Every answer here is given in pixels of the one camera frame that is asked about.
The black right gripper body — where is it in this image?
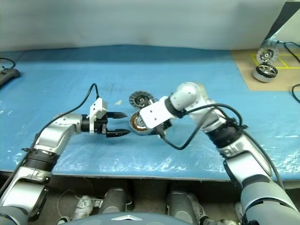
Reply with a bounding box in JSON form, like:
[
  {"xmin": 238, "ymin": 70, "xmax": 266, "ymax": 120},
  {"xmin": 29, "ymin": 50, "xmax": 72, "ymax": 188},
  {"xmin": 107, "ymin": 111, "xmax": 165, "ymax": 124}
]
[{"xmin": 151, "ymin": 118, "xmax": 173, "ymax": 136}]

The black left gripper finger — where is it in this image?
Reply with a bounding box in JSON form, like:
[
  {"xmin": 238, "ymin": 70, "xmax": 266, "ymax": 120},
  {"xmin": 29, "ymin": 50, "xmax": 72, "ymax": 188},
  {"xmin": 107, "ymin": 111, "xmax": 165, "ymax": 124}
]
[
  {"xmin": 105, "ymin": 128, "xmax": 131, "ymax": 138},
  {"xmin": 108, "ymin": 112, "xmax": 128, "ymax": 120}
]

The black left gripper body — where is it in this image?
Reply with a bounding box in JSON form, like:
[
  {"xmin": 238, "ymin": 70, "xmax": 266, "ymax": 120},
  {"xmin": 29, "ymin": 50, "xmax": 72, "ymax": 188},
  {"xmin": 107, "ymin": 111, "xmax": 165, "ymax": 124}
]
[{"xmin": 95, "ymin": 112, "xmax": 111, "ymax": 135}]

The silver motor housing base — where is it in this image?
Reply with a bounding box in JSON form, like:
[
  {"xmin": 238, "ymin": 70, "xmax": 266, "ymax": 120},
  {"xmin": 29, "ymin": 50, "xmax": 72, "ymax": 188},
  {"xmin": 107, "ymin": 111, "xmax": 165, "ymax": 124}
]
[{"xmin": 129, "ymin": 111, "xmax": 156, "ymax": 137}]

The silver finned housing lid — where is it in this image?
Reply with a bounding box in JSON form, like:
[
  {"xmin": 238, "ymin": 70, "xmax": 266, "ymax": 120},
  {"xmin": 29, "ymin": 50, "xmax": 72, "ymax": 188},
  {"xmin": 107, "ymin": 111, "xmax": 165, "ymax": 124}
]
[{"xmin": 128, "ymin": 90, "xmax": 157, "ymax": 110}]

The spare motor housing with rotor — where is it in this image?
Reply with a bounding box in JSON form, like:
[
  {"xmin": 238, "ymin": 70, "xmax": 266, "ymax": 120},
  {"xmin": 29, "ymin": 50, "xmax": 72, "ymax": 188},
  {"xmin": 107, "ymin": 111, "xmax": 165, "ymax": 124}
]
[{"xmin": 252, "ymin": 63, "xmax": 279, "ymax": 83}]

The spare finned motor lid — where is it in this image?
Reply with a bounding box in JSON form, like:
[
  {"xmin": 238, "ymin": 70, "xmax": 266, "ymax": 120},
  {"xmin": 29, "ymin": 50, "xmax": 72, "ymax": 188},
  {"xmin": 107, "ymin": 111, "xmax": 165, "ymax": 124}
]
[{"xmin": 255, "ymin": 45, "xmax": 278, "ymax": 63}]

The blue table cover sheet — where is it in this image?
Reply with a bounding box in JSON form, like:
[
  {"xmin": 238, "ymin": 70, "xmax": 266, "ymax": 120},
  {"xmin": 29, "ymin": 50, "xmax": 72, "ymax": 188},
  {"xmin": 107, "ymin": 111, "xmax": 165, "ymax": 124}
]
[{"xmin": 0, "ymin": 44, "xmax": 300, "ymax": 182}]

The dark grey rounded cylinder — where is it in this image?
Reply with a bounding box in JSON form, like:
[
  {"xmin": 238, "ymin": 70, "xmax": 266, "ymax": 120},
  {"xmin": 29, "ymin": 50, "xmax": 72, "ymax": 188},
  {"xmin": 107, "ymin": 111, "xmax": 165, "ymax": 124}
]
[
  {"xmin": 167, "ymin": 189, "xmax": 200, "ymax": 223},
  {"xmin": 103, "ymin": 187, "xmax": 132, "ymax": 214}
]

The grey white shoe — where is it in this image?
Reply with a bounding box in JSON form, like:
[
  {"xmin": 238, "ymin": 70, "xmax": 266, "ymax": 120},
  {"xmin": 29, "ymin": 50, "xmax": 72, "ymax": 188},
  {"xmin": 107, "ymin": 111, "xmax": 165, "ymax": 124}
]
[
  {"xmin": 191, "ymin": 193, "xmax": 211, "ymax": 225},
  {"xmin": 75, "ymin": 195, "xmax": 104, "ymax": 218}
]

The grey robot torso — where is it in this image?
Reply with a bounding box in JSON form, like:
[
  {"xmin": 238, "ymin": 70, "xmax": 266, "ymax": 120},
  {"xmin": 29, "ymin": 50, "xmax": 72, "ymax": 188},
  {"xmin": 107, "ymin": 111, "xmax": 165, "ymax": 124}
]
[{"xmin": 57, "ymin": 212, "xmax": 203, "ymax": 225}]

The brown cardboard sheet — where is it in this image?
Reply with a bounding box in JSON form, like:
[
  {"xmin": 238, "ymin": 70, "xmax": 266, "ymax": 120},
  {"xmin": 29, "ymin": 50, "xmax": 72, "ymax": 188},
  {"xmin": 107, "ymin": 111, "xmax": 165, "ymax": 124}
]
[{"xmin": 231, "ymin": 48, "xmax": 300, "ymax": 91}]

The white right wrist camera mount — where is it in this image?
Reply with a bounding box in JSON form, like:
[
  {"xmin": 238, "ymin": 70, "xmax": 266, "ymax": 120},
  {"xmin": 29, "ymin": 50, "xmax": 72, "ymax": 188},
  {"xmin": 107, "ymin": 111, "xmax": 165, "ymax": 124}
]
[{"xmin": 139, "ymin": 96, "xmax": 175, "ymax": 130}]

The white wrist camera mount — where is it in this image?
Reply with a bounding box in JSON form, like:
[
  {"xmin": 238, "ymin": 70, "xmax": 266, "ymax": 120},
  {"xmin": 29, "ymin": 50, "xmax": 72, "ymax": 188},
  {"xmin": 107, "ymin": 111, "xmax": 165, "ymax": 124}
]
[
  {"xmin": 86, "ymin": 98, "xmax": 109, "ymax": 135},
  {"xmin": 139, "ymin": 96, "xmax": 175, "ymax": 130}
]

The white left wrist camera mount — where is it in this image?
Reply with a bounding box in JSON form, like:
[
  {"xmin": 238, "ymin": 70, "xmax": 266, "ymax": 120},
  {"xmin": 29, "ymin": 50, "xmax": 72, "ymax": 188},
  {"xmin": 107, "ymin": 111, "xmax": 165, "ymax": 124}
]
[{"xmin": 86, "ymin": 98, "xmax": 109, "ymax": 135}]

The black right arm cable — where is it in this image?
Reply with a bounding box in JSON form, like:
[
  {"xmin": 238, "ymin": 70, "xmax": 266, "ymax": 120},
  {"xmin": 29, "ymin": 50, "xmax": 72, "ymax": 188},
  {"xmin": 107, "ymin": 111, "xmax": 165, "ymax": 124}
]
[{"xmin": 157, "ymin": 103, "xmax": 285, "ymax": 190}]

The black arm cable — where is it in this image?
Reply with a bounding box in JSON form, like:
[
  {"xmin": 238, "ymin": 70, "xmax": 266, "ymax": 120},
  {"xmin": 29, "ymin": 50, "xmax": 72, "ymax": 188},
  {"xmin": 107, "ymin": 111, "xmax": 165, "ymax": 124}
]
[
  {"xmin": 157, "ymin": 103, "xmax": 285, "ymax": 190},
  {"xmin": 21, "ymin": 83, "xmax": 100, "ymax": 153}
]

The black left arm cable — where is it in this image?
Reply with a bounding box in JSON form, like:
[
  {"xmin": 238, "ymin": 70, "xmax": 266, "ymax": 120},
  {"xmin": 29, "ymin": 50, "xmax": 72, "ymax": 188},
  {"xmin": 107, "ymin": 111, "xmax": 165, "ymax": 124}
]
[{"xmin": 21, "ymin": 83, "xmax": 100, "ymax": 153}]

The black controller cable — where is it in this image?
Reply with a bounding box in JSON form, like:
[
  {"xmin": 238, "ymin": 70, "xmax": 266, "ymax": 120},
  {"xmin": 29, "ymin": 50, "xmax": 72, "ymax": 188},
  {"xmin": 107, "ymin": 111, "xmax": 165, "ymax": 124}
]
[{"xmin": 0, "ymin": 57, "xmax": 16, "ymax": 71}]

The thin black cable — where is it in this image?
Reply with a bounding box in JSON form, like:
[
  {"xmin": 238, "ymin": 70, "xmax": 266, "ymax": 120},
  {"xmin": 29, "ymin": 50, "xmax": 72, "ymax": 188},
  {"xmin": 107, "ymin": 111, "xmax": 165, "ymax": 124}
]
[
  {"xmin": 277, "ymin": 40, "xmax": 300, "ymax": 64},
  {"xmin": 292, "ymin": 84, "xmax": 300, "ymax": 104}
]

